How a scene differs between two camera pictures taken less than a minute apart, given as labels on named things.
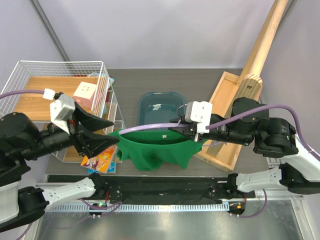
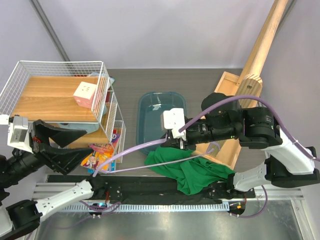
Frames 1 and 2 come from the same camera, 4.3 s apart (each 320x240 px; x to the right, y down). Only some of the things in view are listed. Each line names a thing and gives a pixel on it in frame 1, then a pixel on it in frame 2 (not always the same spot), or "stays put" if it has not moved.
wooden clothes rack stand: (225, 154) stays put
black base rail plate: (149, 189) stays put
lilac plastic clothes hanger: (178, 124) to (212, 146)
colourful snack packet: (105, 162) stays put
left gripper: (90, 143) to (62, 158)
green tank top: (147, 150) to (193, 173)
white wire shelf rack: (31, 84) stays put
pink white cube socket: (83, 95) stays put
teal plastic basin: (159, 107) stays put
